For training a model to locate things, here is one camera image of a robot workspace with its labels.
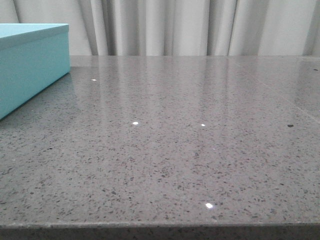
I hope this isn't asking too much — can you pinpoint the light blue box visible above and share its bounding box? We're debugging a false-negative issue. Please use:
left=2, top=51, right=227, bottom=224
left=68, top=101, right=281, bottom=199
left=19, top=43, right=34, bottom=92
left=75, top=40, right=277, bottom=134
left=0, top=23, right=71, bottom=118

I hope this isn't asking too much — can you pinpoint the grey pleated curtain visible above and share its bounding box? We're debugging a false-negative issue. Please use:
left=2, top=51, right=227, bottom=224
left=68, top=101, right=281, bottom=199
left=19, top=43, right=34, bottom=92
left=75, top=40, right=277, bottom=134
left=0, top=0, right=320, bottom=56

